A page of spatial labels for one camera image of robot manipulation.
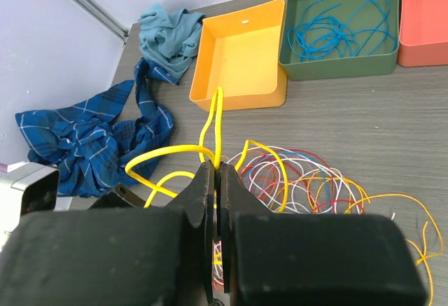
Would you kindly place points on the light blue cloth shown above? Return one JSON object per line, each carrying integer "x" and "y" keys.
{"x": 169, "y": 41}

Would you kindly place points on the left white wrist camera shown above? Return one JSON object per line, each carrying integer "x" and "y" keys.
{"x": 26, "y": 187}

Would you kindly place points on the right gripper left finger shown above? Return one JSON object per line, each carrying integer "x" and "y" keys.
{"x": 196, "y": 248}

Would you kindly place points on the dark blue plaid cloth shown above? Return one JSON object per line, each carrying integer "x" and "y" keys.
{"x": 92, "y": 141}

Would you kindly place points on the coral red plastic bin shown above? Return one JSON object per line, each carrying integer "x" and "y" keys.
{"x": 423, "y": 33}

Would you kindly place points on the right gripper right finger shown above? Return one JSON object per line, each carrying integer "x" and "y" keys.
{"x": 232, "y": 198}

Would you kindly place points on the left aluminium frame post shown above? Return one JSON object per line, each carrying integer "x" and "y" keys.
{"x": 104, "y": 17}

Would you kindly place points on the yellow plastic bin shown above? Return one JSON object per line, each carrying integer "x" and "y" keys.
{"x": 239, "y": 52}

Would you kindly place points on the green plastic bin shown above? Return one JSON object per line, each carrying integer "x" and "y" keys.
{"x": 339, "y": 38}

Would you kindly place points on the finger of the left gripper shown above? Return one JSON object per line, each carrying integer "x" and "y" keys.
{"x": 119, "y": 197}

